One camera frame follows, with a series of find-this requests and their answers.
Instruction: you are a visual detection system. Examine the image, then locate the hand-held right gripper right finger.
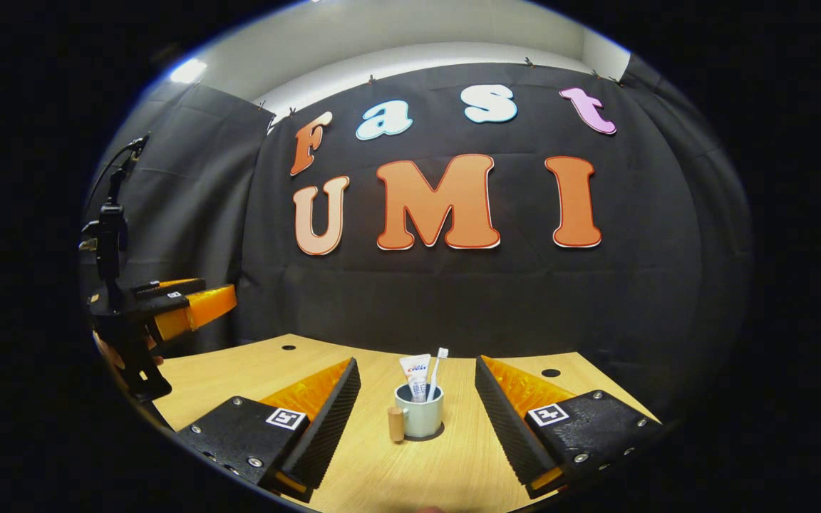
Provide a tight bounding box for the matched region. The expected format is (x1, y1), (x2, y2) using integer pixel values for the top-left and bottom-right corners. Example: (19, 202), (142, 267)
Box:
(474, 355), (664, 501)

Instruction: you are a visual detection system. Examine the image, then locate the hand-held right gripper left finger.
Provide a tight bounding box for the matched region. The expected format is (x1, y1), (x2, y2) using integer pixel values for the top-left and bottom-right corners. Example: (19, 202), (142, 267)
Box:
(177, 358), (362, 499)

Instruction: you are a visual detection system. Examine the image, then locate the dark brown round coaster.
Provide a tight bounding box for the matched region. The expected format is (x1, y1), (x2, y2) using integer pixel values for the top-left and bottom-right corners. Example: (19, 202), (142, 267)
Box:
(400, 422), (448, 442)

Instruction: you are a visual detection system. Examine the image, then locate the light green cup wooden handle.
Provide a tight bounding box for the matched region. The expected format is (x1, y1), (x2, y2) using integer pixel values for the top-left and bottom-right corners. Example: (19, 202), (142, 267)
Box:
(388, 383), (445, 444)

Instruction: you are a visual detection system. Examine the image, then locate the white toothbrush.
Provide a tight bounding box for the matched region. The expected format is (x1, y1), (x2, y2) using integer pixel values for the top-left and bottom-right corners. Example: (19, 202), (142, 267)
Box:
(426, 347), (450, 401)

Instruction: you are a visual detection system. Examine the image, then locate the white toothpaste tube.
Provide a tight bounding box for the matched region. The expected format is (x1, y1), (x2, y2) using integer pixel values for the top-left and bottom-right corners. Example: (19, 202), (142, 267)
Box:
(399, 354), (432, 403)

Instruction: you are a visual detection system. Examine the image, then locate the wooden desktop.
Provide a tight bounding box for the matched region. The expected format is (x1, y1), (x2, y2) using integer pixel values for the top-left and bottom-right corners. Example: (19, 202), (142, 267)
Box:
(150, 333), (664, 513)

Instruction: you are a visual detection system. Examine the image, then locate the ceiling light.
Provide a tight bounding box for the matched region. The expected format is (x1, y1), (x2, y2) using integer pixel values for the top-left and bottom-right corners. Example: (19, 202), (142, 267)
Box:
(170, 58), (208, 85)

